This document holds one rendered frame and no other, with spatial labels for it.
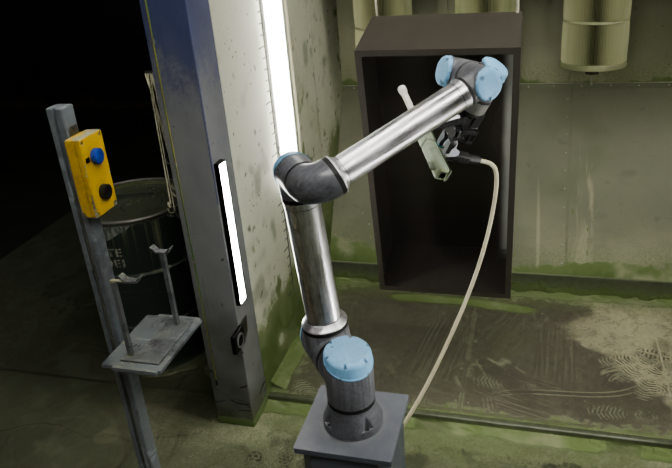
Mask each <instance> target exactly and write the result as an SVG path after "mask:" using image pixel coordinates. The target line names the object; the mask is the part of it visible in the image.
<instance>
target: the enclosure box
mask: <svg viewBox="0 0 672 468"><path fill-rule="evenodd" d="M522 22H523V11H519V13H516V12H488V13H458V14H428V15H397V16H372V17H371V19H370V21H369V23H368V25H367V27H366V29H365V31H364V33H363V35H362V37H361V39H360V41H359V43H358V45H357V47H356V49H355V51H354V55H355V64H356V73H357V82H358V91H359V101H360V110H361V119H362V128H363V137H364V138H365V137H367V136H368V135H370V134H371V133H373V132H374V131H376V130H378V129H379V128H381V127H382V126H384V125H385V124H387V123H389V122H390V121H392V120H393V119H395V118H396V117H398V116H399V115H401V114H403V113H404V112H406V111H407V110H408V109H407V107H406V104H405V102H404V100H403V98H402V96H401V95H400V94H399V92H398V87H399V86H400V85H405V86H406V88H407V93H408V95H409V97H410V99H411V101H412V103H413V106H415V105H417V104H418V103H420V102H421V101H423V100H425V99H426V98H428V97H429V96H431V95H432V94H434V93H436V92H437V91H439V90H440V89H442V88H443V86H441V85H439V84H438V83H437V82H436V77H435V73H436V68H437V64H438V62H439V60H440V59H441V58H442V57H443V56H446V55H448V56H450V55H452V56H454V57H458V58H463V59H468V60H473V61H478V62H482V59H483V58H484V57H492V58H494V59H496V60H498V61H499V62H501V63H502V64H503V65H504V66H505V67H506V69H507V70H508V76H507V77H506V79H505V82H504V83H503V84H502V88H501V91H500V93H499V94H498V96H497V97H496V98H494V99H493V100H492V102H491V104H490V106H489V107H488V109H487V111H486V112H485V117H484V119H483V120H482V122H481V124H480V125H479V127H478V128H477V130H478V132H479V133H478V135H477V136H476V138H475V139H474V141H473V143H472V144H465V143H464V142H460V141H458V145H457V148H456V149H457V150H459V151H464V152H468V153H469V154H471V155H477V156H480V157H481V159H486V160H489V161H491V162H493V163H494V164H495V165H496V167H497V169H498V173H499V186H498V196H497V202H496V208H495V214H494V219H493V223H492V228H491V232H490V236H489V240H488V244H487V247H486V251H485V254H484V258H483V261H482V264H481V267H480V270H479V273H478V276H477V279H476V281H475V284H474V287H473V289H472V292H471V295H470V296H478V297H492V298H506V299H510V297H511V276H512V255H513V232H514V209H515V186H516V162H517V139H518V115H519V92H520V69H521V45H522ZM446 161H447V160H446ZM447 163H448V165H449V167H450V169H451V171H452V173H451V175H450V176H449V178H448V179H447V181H444V180H440V179H436V178H434V175H433V173H432V171H431V169H430V168H429V165H428V163H427V160H426V158H425V156H424V153H423V151H422V148H421V147H420V145H419V143H418V140H417V141H416V142H414V143H413V144H411V145H410V146H408V147H406V148H405V149H403V150H402V151H400V152H399V153H397V154H396V155H394V156H393V157H391V158H389V159H388V160H386V161H385V162H383V163H382V164H380V165H379V166H377V167H376V168H374V169H373V170H371V171H369V172H368V173H367V174H368V183H369V192H370V201H371V210H372V219H373V229H374V238H375V247H376V256H377V265H378V274H379V283H380V289H381V290H395V291H409V292H423V293H437V294H451V295H464V296H466V293H467V291H468V288H469V285H470V283H471V280H472V277H473V274H474V272H475V269H476V266H477V262H478V259H479V256H480V253H481V249H482V246H483V242H484V238H485V234H486V230H487V226H488V221H489V217H490V211H491V206H492V200H493V192H494V172H493V169H492V168H491V167H490V166H489V165H487V164H483V163H480V164H479V165H477V164H472V163H467V164H463V163H458V162H452V161H447Z"/></svg>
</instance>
